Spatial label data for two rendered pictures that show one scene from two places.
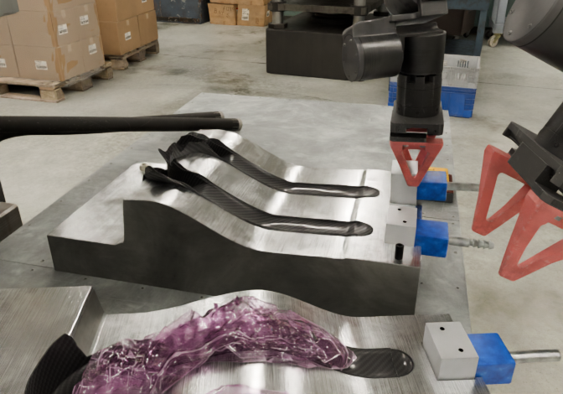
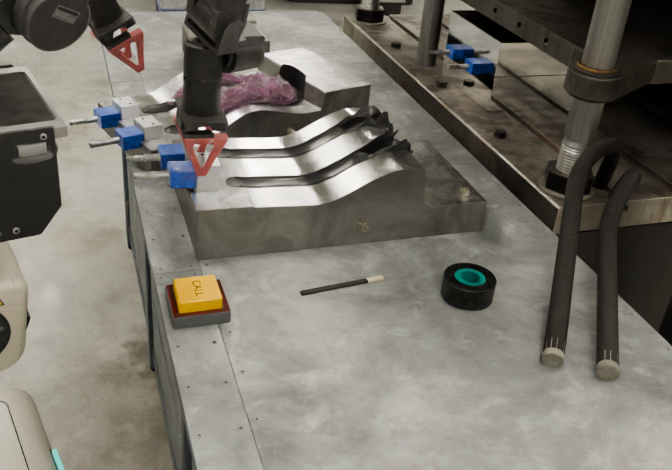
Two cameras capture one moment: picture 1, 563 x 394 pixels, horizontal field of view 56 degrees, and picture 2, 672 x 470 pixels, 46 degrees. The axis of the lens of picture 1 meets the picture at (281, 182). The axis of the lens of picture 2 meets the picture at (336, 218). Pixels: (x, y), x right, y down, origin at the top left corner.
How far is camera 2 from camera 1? 1.85 m
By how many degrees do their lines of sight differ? 115
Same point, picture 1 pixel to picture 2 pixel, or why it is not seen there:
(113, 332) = (307, 106)
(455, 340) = (145, 121)
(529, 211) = not seen: hidden behind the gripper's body
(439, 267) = (164, 223)
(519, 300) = not seen: outside the picture
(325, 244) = (239, 143)
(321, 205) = (265, 168)
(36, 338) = (316, 77)
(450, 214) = (165, 280)
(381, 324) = not seen: hidden behind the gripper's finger
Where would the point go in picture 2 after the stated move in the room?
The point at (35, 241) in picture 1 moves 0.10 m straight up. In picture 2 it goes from (470, 176) to (478, 130)
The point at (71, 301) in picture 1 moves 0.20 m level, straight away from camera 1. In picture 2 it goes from (324, 86) to (410, 112)
